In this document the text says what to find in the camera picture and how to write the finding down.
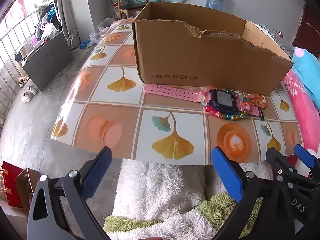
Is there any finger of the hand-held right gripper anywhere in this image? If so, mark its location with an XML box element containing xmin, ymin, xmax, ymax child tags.
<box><xmin>265</xmin><ymin>147</ymin><xmax>298</xmax><ymax>183</ymax></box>
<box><xmin>294</xmin><ymin>144</ymin><xmax>320</xmax><ymax>178</ymax></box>

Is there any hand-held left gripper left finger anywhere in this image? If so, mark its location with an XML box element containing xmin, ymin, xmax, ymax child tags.
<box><xmin>27</xmin><ymin>146</ymin><xmax>113</xmax><ymax>240</ymax></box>

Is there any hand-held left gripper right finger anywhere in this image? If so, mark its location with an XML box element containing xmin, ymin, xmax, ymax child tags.
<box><xmin>211</xmin><ymin>147</ymin><xmax>296</xmax><ymax>240</ymax></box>

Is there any multicolour glass bead bracelet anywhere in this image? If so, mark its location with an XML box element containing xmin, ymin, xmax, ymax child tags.
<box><xmin>204</xmin><ymin>104</ymin><xmax>251</xmax><ymax>121</ymax></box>

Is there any orange pink bead bracelet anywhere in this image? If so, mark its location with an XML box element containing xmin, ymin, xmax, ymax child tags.
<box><xmin>240</xmin><ymin>93</ymin><xmax>268</xmax><ymax>111</ymax></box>

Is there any pink strap smartwatch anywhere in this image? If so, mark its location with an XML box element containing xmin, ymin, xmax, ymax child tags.
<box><xmin>143</xmin><ymin>84</ymin><xmax>264</xmax><ymax>120</ymax></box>

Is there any translucent white bead bracelet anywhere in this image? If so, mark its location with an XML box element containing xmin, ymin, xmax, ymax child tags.
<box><xmin>188</xmin><ymin>86</ymin><xmax>213</xmax><ymax>107</ymax></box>

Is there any brown cardboard box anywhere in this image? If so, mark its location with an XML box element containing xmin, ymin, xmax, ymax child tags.
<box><xmin>132</xmin><ymin>2</ymin><xmax>293</xmax><ymax>96</ymax></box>

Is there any green fluffy cloth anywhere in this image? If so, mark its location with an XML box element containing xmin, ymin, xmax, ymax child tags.
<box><xmin>104</xmin><ymin>192</ymin><xmax>263</xmax><ymax>235</ymax></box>

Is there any pink floral blanket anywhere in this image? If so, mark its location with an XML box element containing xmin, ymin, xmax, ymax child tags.
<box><xmin>282</xmin><ymin>69</ymin><xmax>320</xmax><ymax>155</ymax></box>

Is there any patterned vinyl tablecloth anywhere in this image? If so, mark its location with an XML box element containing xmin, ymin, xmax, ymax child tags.
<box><xmin>50</xmin><ymin>17</ymin><xmax>304</xmax><ymax>167</ymax></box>

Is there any white fluffy blanket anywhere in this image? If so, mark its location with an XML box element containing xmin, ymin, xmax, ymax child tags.
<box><xmin>107</xmin><ymin>159</ymin><xmax>273</xmax><ymax>240</ymax></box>

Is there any brown paper bag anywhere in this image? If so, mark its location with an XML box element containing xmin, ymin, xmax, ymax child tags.
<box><xmin>15</xmin><ymin>168</ymin><xmax>40</xmax><ymax>217</ymax></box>

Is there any cyan pillow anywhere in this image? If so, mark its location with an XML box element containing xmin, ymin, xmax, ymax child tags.
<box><xmin>291</xmin><ymin>47</ymin><xmax>320</xmax><ymax>98</ymax></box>

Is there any red paper bag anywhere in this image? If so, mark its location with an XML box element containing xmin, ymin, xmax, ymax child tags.
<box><xmin>0</xmin><ymin>161</ymin><xmax>24</xmax><ymax>208</ymax></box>

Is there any grey lace-trimmed quilt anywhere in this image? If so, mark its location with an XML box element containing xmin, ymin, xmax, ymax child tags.
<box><xmin>255</xmin><ymin>24</ymin><xmax>295</xmax><ymax>53</ymax></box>

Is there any dark cabinet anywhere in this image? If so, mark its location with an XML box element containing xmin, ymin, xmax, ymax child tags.
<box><xmin>21</xmin><ymin>31</ymin><xmax>75</xmax><ymax>92</ymax></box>

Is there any white plastic bag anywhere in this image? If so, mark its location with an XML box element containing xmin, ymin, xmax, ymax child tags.
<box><xmin>90</xmin><ymin>17</ymin><xmax>116</xmax><ymax>48</ymax></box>

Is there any metal window railing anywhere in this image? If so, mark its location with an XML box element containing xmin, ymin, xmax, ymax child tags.
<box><xmin>0</xmin><ymin>7</ymin><xmax>40</xmax><ymax>130</ymax></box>

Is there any pile of clothes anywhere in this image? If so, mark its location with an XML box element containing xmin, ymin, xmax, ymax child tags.
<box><xmin>34</xmin><ymin>4</ymin><xmax>62</xmax><ymax>42</ymax></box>

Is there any grey curtain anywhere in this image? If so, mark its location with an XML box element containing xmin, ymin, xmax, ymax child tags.
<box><xmin>51</xmin><ymin>0</ymin><xmax>82</xmax><ymax>48</ymax></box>

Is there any wooden chair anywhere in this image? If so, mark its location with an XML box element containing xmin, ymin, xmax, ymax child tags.
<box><xmin>114</xmin><ymin>0</ymin><xmax>152</xmax><ymax>20</ymax></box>

